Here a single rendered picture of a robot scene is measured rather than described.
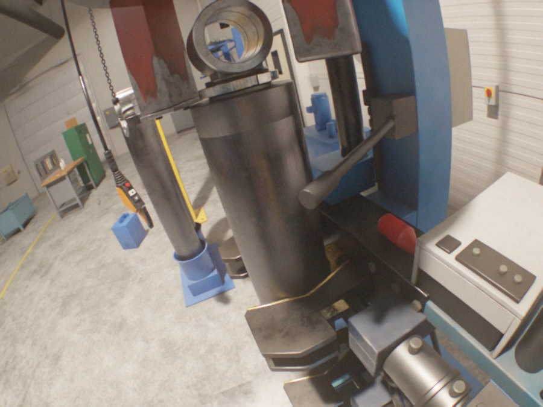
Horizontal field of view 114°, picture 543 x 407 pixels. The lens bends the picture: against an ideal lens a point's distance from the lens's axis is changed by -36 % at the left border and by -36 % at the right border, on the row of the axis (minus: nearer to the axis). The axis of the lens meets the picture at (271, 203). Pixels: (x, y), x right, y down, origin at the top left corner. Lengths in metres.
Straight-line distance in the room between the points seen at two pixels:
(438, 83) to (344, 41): 0.38
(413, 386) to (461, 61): 1.10
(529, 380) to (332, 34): 0.64
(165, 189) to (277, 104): 1.47
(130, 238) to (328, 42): 3.20
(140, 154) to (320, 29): 1.52
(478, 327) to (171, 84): 0.75
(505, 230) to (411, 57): 0.42
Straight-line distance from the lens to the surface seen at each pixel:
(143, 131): 1.79
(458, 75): 1.20
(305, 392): 1.05
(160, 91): 0.61
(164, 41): 0.64
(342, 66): 0.80
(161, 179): 1.85
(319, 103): 3.27
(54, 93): 12.09
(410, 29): 0.69
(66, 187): 6.44
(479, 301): 0.47
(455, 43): 1.19
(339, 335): 1.16
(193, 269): 2.15
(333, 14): 0.45
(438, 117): 0.77
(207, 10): 0.51
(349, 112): 0.82
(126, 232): 3.38
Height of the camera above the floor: 1.50
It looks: 28 degrees down
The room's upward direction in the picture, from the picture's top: 15 degrees counter-clockwise
